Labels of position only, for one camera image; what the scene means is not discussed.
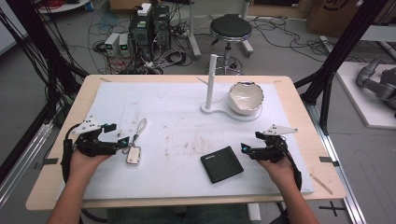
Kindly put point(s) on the white box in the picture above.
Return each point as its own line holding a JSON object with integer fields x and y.
{"x": 144, "y": 9}

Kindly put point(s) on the aluminium rail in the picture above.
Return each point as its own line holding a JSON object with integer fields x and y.
{"x": 336, "y": 161}
{"x": 21, "y": 165}

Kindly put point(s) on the white round table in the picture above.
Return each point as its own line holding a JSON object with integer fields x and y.
{"x": 62, "y": 6}

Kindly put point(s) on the white stand leg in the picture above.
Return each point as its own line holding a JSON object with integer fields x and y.
{"x": 193, "y": 34}
{"x": 246, "y": 31}

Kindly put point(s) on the white stand with post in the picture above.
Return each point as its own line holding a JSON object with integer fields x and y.
{"x": 210, "y": 81}

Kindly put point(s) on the white floor board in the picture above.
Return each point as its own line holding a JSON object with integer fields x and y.
{"x": 364, "y": 105}

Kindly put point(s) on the thin wooden stick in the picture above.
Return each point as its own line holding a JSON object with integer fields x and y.
{"x": 322, "y": 184}

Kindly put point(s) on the person's left hand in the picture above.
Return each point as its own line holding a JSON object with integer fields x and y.
{"x": 81, "y": 168}

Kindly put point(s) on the white eggshell-shaped bowl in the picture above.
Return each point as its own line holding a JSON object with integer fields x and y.
{"x": 246, "y": 98}

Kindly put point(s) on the white table leg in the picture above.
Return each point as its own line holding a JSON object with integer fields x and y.
{"x": 253, "y": 212}

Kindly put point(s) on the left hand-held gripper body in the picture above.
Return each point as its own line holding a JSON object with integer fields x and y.
{"x": 93, "y": 146}

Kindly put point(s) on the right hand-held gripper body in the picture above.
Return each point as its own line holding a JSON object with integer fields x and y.
{"x": 272, "y": 151}

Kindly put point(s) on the person's jeans legs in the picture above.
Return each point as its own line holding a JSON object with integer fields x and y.
{"x": 174, "y": 215}

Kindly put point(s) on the person's right hand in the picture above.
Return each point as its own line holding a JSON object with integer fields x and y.
{"x": 281, "y": 174}

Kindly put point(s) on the white table mat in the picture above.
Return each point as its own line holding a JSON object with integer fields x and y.
{"x": 186, "y": 161}

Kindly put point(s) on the black round stool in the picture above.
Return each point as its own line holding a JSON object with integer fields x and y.
{"x": 230, "y": 27}

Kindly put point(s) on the black tape cross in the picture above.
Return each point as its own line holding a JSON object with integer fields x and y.
{"x": 333, "y": 208}

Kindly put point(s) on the small white power unit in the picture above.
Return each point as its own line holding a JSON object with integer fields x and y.
{"x": 124, "y": 45}
{"x": 111, "y": 43}

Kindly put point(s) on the black tape strip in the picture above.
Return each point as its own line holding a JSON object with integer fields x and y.
{"x": 327, "y": 160}
{"x": 49, "y": 161}

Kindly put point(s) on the black computer tower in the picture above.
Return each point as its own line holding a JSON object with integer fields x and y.
{"x": 161, "y": 26}
{"x": 140, "y": 35}

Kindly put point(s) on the black square box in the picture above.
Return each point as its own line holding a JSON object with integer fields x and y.
{"x": 221, "y": 164}

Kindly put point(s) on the cardboard box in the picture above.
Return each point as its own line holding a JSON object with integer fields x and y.
{"x": 339, "y": 15}

